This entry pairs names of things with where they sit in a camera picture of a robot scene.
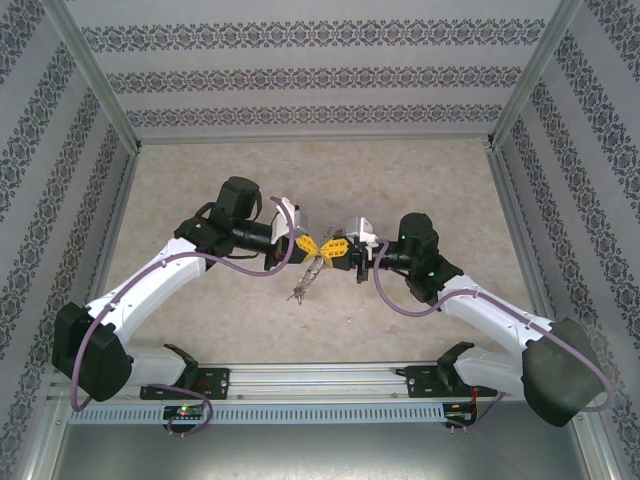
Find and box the grey metal shelf panel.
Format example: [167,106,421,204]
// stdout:
[29,422,617,480]

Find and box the small circuit board green light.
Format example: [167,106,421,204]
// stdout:
[163,404,207,422]

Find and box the aluminium frame beam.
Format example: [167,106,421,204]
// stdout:
[487,142,557,321]
[87,143,145,306]

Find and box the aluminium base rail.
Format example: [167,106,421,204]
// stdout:
[228,363,410,402]

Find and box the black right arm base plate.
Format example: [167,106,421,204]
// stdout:
[403,364,482,400]

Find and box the slotted grey cable duct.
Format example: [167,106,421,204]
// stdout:
[67,402,447,426]

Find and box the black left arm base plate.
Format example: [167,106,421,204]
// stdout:
[139,366,233,402]

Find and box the aluminium frame post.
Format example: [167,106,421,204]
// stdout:
[486,0,587,152]
[47,0,145,152]

